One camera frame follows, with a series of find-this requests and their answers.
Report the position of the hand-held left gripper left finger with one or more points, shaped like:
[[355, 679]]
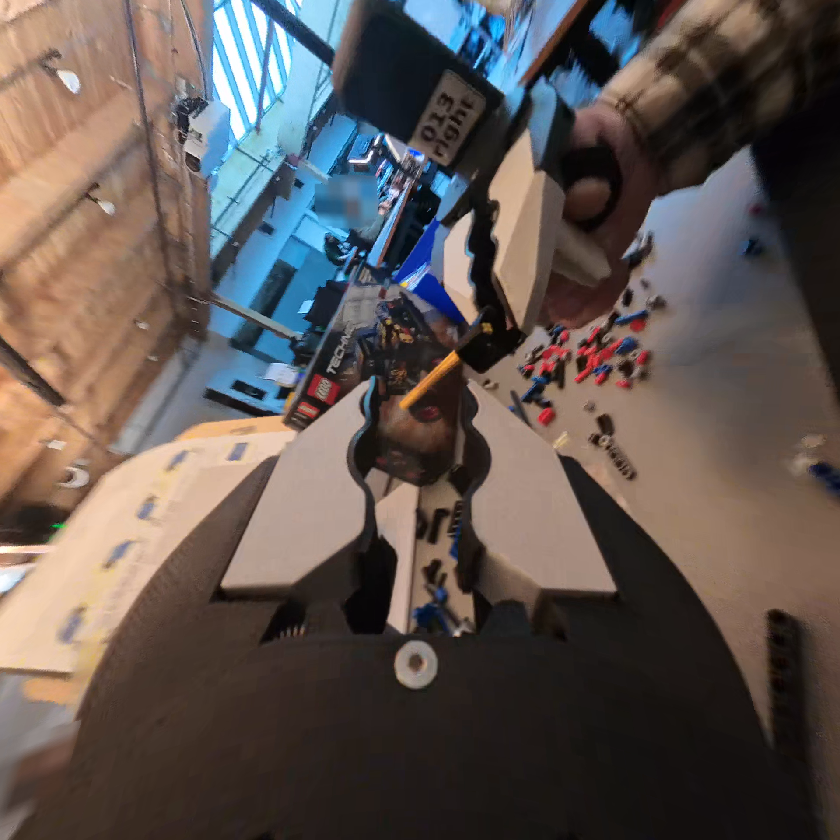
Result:
[[295, 525]]

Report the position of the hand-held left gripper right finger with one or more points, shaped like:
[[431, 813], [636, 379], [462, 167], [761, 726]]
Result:
[[544, 525]]

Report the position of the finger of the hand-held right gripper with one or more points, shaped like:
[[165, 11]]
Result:
[[528, 229], [459, 262]]

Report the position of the yellow toy axle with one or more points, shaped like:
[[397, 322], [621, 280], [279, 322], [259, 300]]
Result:
[[433, 377]]

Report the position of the person's right forearm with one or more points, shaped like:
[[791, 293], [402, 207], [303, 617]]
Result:
[[722, 79]]

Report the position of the blue two-hole toy link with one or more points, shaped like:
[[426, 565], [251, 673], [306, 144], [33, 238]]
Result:
[[827, 476]]

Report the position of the grey desk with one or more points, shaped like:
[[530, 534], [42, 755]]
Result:
[[709, 472]]

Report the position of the person's right hand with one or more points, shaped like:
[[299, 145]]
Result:
[[640, 197]]

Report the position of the blue storage bin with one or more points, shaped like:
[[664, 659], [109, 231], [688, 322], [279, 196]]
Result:
[[420, 275]]

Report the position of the monster truck toy set box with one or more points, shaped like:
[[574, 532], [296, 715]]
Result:
[[407, 446]]

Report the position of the pile of small coloured pins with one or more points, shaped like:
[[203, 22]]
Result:
[[590, 358]]

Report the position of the instruction booklet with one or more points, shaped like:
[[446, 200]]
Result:
[[131, 525]]

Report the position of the black and blue pin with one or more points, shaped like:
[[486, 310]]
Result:
[[753, 247]]

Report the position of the small clear plastic scrap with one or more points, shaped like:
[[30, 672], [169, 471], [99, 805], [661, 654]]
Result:
[[804, 453]]

